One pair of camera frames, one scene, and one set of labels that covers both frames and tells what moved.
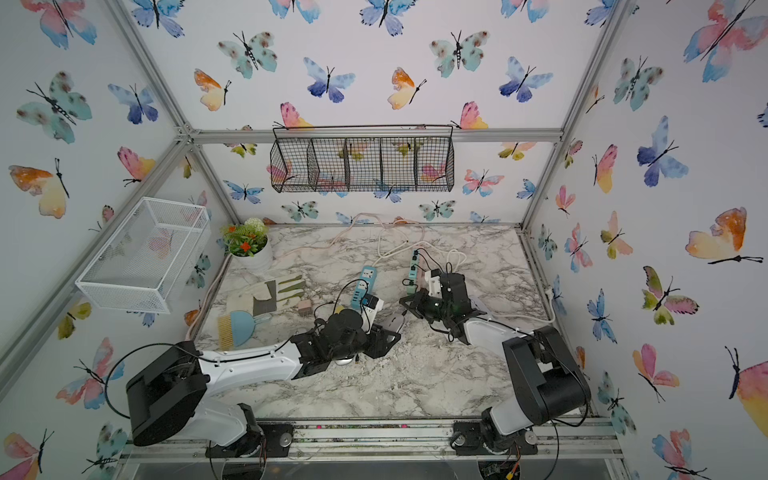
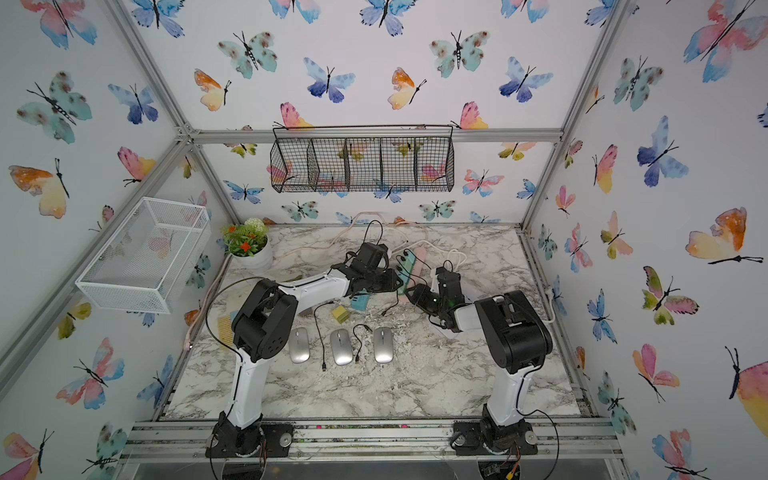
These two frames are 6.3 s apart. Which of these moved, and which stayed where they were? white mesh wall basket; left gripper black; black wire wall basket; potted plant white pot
Moved: left gripper black
Stayed: potted plant white pot; black wire wall basket; white mesh wall basket
